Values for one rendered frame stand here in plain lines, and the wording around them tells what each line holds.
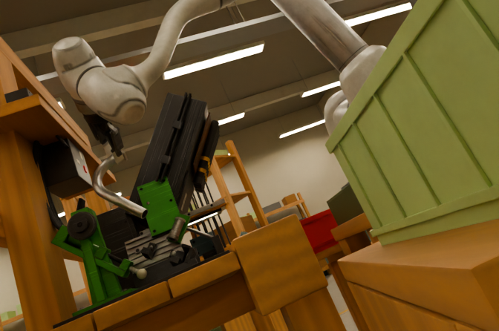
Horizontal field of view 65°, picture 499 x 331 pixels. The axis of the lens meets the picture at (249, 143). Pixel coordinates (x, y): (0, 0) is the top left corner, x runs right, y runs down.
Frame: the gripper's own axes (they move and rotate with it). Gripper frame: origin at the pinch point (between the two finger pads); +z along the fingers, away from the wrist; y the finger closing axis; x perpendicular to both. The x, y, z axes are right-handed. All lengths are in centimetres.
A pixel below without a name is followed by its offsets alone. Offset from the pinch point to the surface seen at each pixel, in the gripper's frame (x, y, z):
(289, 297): 18, -74, -22
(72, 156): 5.6, 17.2, 7.2
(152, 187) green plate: -5.9, -5.6, 22.0
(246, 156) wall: -549, 335, 758
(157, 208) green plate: -0.3, -12.6, 23.3
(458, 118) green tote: 17, -85, -74
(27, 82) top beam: -9, 60, 3
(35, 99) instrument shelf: 7.3, 17.1, -20.0
